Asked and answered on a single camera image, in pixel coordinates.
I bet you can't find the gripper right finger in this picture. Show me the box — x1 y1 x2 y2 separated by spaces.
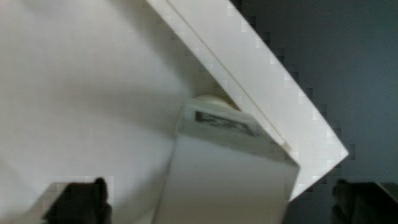
330 179 398 224

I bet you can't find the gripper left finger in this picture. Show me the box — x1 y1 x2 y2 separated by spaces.
23 177 112 224

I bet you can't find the white table leg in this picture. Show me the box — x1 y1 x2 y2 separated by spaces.
153 96 298 224

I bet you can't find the white square table top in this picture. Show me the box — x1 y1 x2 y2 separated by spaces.
0 0 346 224

